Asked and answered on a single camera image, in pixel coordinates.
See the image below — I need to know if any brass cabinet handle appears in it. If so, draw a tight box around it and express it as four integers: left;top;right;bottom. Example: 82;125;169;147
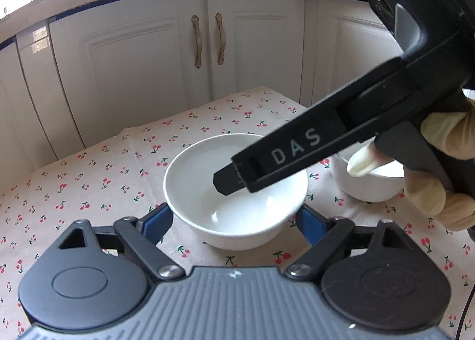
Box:
191;15;204;69
215;12;227;65

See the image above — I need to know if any plain white bowl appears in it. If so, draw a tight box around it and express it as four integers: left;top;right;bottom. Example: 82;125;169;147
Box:
164;133;309;250

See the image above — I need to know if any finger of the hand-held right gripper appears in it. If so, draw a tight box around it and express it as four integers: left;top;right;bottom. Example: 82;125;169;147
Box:
213;58;424;196

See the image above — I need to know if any white kitchen cabinet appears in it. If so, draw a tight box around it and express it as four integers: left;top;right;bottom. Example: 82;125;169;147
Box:
0;0;409;173

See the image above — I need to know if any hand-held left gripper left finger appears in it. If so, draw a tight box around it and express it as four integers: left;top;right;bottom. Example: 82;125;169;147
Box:
56;203;186;283

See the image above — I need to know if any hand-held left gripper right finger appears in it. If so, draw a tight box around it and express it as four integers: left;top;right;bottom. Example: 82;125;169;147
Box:
284;204;414;283

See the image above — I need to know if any person's right hand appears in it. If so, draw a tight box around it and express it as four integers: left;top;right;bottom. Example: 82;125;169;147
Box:
347;97;475;233

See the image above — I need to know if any cherry print tablecloth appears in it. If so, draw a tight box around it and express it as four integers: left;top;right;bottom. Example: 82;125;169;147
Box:
0;86;475;340

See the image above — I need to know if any white bowl pale floral print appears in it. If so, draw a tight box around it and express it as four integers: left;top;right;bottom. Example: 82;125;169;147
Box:
330;140;406;203

